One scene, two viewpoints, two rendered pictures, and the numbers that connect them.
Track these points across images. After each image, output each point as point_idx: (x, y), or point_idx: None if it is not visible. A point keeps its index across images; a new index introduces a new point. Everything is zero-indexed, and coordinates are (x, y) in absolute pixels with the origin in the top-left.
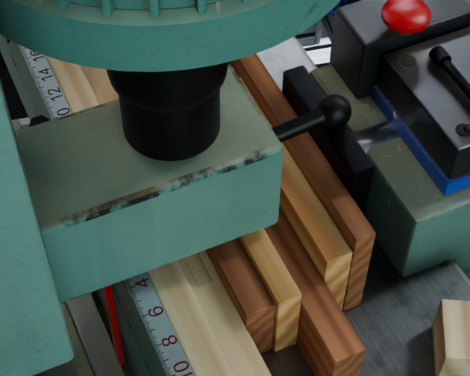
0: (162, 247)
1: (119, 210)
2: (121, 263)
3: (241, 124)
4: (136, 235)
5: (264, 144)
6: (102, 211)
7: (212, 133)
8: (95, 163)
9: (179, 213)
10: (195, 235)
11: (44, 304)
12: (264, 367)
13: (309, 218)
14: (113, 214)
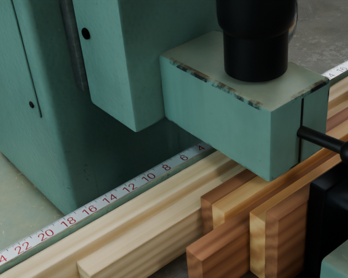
0: (208, 128)
1: (189, 75)
2: (190, 118)
3: (277, 92)
4: (196, 103)
5: (267, 103)
6: (184, 68)
7: (248, 73)
8: (214, 57)
9: (215, 108)
10: (223, 137)
11: (122, 73)
12: (174, 221)
13: (282, 196)
14: (186, 74)
